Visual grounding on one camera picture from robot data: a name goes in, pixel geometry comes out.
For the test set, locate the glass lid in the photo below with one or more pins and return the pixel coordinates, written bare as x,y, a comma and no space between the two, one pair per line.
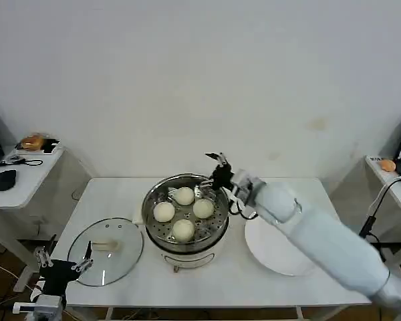
127,240

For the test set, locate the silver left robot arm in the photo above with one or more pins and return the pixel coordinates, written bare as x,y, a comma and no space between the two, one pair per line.
48,306

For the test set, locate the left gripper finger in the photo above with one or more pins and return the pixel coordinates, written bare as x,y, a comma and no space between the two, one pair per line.
85,262
44,257

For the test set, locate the white electric cooker base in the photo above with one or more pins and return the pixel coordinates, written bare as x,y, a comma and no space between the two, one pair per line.
187,262

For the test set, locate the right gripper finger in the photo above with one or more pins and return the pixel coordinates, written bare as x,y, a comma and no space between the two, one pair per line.
208,184
222,160

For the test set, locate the small black box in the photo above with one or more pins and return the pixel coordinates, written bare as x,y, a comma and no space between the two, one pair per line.
50,146

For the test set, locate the black computer mouse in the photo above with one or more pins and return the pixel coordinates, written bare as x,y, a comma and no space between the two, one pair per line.
5,180

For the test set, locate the steel steamer pot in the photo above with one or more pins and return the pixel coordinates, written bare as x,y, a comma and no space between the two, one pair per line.
160,231

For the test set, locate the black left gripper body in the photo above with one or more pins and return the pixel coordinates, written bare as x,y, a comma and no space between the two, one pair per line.
58,272

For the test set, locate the orange bun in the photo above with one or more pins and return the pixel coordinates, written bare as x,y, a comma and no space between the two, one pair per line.
387,165

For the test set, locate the white plate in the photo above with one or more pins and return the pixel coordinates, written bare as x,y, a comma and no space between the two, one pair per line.
270,250

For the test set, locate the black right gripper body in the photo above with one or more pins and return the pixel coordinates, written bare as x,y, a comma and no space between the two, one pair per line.
222,177

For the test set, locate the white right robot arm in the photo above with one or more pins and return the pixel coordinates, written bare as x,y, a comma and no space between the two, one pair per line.
321,230

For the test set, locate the white steamed bun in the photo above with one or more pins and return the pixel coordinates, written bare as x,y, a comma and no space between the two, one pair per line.
164,211
204,208
183,195
183,230

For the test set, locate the bagged brown bread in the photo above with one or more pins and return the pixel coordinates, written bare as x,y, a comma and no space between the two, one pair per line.
31,142

